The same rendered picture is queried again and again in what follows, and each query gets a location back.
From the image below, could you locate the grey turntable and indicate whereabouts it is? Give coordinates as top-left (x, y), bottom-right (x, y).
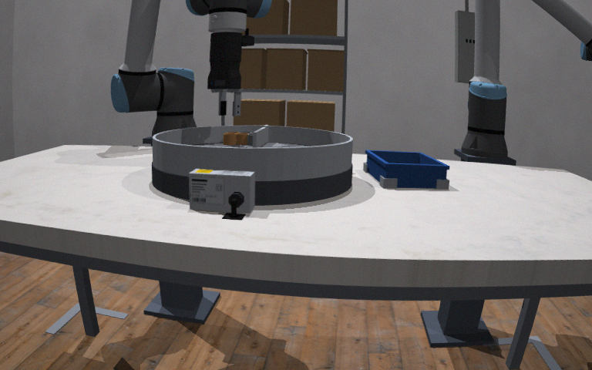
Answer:
top-left (151, 124), bottom-right (354, 207)

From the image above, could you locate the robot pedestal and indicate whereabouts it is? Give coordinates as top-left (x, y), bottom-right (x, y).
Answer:
top-left (143, 135), bottom-right (221, 325)
top-left (421, 146), bottom-right (517, 349)

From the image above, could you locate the blue crate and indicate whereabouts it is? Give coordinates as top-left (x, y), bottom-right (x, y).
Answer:
top-left (365, 149), bottom-right (451, 190)

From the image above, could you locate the grey control box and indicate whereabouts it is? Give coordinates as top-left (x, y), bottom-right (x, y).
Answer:
top-left (188, 168), bottom-right (256, 221)

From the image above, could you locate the grey wall panel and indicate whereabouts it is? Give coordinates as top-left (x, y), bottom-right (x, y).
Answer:
top-left (454, 0), bottom-right (476, 84)

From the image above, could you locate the brown cardboard box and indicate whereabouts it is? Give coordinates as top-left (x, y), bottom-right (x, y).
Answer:
top-left (286, 100), bottom-right (337, 133)
top-left (247, 0), bottom-right (291, 35)
top-left (233, 99), bottom-right (287, 127)
top-left (307, 49), bottom-right (346, 93)
top-left (240, 48), bottom-right (267, 90)
top-left (265, 48), bottom-right (308, 92)
top-left (289, 0), bottom-right (338, 37)

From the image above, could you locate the metal shelf unit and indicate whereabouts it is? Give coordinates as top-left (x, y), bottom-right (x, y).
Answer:
top-left (232, 0), bottom-right (349, 135)

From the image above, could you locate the white table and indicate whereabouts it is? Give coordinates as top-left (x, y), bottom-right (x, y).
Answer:
top-left (0, 144), bottom-right (592, 370)

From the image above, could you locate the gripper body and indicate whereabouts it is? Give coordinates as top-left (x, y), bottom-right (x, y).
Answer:
top-left (207, 32), bottom-right (248, 93)

